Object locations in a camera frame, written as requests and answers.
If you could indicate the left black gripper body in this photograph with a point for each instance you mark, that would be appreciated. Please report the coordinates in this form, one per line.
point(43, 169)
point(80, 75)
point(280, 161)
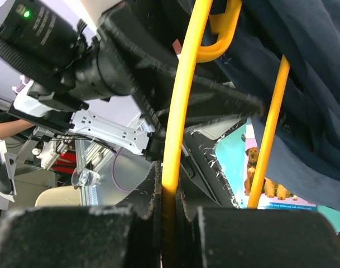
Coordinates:
point(134, 44)

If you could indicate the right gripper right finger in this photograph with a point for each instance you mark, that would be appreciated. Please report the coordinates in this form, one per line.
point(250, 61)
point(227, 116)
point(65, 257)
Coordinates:
point(209, 235)

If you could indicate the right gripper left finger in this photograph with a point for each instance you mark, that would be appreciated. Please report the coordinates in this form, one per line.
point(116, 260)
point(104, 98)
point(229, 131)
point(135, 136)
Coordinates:
point(122, 235)

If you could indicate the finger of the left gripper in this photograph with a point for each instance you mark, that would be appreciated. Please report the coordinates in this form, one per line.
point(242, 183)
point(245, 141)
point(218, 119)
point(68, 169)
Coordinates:
point(209, 102)

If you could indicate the orange hanger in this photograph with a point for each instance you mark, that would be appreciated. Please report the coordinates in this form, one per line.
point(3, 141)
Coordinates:
point(207, 38)

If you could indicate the navy blue tank top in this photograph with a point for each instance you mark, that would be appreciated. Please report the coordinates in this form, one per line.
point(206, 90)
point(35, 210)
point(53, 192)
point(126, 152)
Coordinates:
point(305, 155)

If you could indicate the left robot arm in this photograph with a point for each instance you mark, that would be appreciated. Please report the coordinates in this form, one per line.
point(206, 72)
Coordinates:
point(67, 71)

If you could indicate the clear plastic cup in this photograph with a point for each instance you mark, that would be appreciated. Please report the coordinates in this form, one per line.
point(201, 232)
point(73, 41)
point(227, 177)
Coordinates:
point(83, 177)

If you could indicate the dog picture book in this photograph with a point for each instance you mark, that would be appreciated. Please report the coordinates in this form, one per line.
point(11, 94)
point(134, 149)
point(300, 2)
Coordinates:
point(273, 195)

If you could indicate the aluminium rail frame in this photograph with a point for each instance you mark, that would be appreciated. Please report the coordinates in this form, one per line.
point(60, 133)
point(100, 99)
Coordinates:
point(121, 171)

